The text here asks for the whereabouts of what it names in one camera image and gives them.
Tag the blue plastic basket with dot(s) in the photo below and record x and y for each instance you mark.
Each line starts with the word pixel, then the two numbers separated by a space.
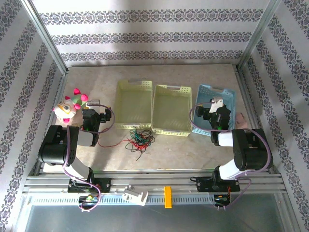
pixel 205 93

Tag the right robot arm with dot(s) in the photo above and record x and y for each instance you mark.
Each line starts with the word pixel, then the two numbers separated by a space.
pixel 251 147

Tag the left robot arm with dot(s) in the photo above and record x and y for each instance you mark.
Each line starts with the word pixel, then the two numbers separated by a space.
pixel 53 149

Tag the small pink toy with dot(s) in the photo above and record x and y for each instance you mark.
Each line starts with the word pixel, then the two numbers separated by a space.
pixel 241 120

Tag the white pink green plush toy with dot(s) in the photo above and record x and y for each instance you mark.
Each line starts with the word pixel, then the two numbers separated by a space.
pixel 65 108

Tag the small circuit board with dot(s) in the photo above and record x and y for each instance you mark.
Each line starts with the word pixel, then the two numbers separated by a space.
pixel 222 198
pixel 88 199

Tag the yellow plastic clip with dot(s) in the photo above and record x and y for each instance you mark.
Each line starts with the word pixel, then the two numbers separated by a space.
pixel 168 197

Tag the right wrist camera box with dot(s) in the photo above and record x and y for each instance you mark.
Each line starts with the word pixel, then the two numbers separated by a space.
pixel 216 104

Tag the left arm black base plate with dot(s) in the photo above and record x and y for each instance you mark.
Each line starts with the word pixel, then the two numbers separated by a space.
pixel 103 184

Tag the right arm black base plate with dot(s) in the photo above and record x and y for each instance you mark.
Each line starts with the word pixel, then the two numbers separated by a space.
pixel 205 184

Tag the aluminium rail frame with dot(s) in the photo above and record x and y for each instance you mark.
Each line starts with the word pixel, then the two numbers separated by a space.
pixel 154 180

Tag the white plastic bracket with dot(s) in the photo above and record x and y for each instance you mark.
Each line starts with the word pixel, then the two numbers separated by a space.
pixel 135 195

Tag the aluminium frame post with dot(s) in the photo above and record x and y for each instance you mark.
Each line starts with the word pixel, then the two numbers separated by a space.
pixel 259 33
pixel 46 38

